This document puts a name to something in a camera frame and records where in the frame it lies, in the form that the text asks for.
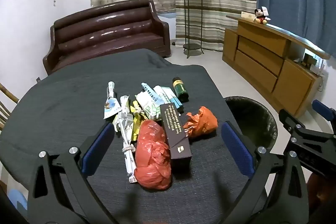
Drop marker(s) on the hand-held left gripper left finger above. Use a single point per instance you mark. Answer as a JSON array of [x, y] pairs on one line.
[[98, 149]]

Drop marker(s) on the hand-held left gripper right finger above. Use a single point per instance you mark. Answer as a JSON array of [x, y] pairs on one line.
[[237, 150]]

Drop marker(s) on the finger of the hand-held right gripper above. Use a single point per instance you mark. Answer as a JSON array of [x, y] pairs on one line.
[[322, 109], [288, 117]]

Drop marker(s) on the white paper bundle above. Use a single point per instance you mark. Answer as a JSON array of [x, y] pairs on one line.
[[128, 158]]

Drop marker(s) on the black trash bin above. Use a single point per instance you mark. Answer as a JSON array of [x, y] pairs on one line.
[[252, 119]]

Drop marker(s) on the white blue wrapper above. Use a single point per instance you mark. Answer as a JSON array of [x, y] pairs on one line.
[[111, 107]]

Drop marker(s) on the yellow wrapper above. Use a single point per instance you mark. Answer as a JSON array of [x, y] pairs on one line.
[[136, 124]]

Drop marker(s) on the orange plastic bag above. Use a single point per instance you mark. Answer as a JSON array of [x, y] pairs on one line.
[[202, 121]]

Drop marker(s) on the red plastic bag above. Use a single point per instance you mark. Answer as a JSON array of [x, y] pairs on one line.
[[153, 158]]

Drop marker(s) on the dark brown box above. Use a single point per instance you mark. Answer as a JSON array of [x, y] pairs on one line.
[[174, 134]]

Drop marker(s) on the green white plastic bag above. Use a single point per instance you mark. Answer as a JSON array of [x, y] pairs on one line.
[[148, 106]]

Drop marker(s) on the light blue stick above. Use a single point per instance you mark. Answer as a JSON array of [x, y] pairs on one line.
[[177, 104]]

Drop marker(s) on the blue white tube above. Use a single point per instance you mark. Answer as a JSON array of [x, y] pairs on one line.
[[147, 87]]

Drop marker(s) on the green bottle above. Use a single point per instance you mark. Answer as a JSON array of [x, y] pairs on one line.
[[181, 91]]

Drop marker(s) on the white device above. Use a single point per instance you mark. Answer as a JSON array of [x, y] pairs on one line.
[[319, 66]]

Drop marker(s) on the dark grey tablecloth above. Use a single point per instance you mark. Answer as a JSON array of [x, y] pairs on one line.
[[65, 108]]

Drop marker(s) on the small brown box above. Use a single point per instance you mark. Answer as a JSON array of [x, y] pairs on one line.
[[309, 58]]

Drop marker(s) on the wooden cabinet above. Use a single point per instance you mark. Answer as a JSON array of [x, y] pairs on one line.
[[257, 66]]

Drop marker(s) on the light blue object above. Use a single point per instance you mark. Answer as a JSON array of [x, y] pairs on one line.
[[18, 196]]

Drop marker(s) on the mouse plush toy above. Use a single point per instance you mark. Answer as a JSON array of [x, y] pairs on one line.
[[260, 16]]

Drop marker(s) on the bamboo chair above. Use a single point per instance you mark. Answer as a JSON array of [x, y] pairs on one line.
[[8, 94]]

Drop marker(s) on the small white box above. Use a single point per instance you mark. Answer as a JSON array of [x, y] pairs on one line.
[[248, 16]]

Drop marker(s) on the black metal plant stand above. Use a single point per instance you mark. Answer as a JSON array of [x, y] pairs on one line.
[[193, 47]]

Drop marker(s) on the brown leather sofa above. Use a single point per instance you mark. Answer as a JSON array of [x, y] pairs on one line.
[[105, 29]]

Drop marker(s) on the striped curtain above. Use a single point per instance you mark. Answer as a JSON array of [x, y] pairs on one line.
[[223, 3]]

